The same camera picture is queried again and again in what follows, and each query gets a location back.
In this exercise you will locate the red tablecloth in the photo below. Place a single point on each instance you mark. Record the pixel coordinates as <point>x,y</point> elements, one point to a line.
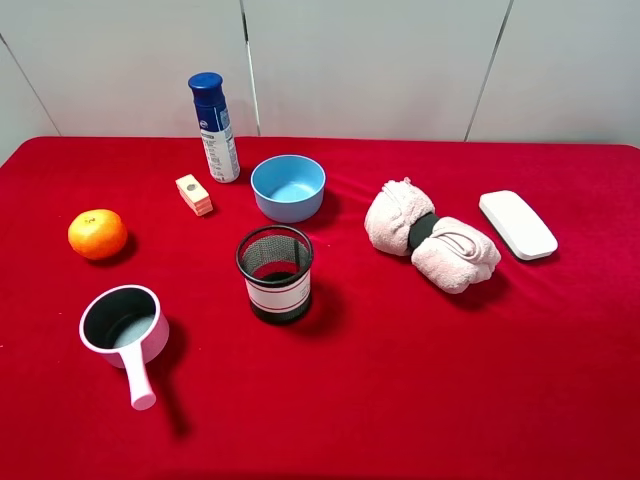
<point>533,374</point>

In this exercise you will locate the blue white spray can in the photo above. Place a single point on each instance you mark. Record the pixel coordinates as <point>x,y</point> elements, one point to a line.
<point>215,126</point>

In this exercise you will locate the pink rolled towel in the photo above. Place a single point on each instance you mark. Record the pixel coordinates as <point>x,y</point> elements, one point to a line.
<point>451,254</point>

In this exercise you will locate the beige small block stack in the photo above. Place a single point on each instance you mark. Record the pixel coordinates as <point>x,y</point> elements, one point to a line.
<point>194,195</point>

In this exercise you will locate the orange tangerine fruit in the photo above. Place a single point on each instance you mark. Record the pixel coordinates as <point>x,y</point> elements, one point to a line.
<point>97,234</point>

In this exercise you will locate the black mesh pen cup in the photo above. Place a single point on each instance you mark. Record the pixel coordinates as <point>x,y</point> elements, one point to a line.
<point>276,261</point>

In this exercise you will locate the pink saucepan with handle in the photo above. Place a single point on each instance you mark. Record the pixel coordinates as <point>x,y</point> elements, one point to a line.
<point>126,326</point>

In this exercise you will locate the light blue bowl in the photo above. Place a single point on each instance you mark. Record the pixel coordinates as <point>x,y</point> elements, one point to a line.
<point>288,188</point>

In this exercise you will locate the white rectangular eraser box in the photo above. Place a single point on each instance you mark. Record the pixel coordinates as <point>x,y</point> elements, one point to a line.
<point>520,227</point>

